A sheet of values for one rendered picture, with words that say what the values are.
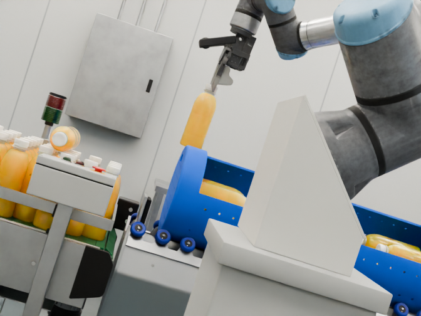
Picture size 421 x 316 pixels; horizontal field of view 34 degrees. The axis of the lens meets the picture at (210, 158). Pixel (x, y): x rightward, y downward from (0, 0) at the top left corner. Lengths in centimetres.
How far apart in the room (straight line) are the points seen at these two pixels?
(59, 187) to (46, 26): 389
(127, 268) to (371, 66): 97
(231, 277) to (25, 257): 79
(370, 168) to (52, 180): 79
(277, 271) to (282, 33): 103
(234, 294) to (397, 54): 52
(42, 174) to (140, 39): 360
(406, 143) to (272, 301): 39
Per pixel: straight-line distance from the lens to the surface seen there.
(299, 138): 126
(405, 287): 213
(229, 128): 546
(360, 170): 131
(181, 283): 197
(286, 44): 209
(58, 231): 177
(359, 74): 131
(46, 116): 240
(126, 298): 199
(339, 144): 129
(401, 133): 134
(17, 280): 189
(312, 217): 127
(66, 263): 186
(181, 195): 192
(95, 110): 523
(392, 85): 130
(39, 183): 173
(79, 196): 172
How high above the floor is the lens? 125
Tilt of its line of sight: 1 degrees down
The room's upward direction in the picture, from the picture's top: 18 degrees clockwise
